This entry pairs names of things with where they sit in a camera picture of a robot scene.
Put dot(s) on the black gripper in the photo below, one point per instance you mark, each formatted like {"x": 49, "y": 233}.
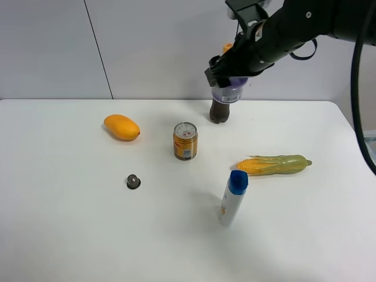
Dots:
{"x": 253, "y": 51}

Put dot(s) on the purple air freshener jar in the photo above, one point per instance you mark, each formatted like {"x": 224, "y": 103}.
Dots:
{"x": 231, "y": 93}

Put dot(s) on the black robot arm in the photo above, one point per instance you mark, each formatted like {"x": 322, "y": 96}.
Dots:
{"x": 298, "y": 22}

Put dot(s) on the cola bottle with orange cap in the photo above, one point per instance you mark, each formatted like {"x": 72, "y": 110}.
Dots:
{"x": 219, "y": 112}

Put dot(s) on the gold drink can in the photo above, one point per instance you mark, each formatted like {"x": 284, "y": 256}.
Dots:
{"x": 185, "y": 141}

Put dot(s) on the corn cob with husk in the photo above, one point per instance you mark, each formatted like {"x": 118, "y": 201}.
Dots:
{"x": 270, "y": 165}

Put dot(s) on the white bottle with blue cap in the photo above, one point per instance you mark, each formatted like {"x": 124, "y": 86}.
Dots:
{"x": 235, "y": 190}

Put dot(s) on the yellow mango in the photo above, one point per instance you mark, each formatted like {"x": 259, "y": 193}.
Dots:
{"x": 122, "y": 127}

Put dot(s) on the grey coffee capsule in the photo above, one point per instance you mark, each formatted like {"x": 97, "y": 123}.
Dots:
{"x": 133, "y": 182}

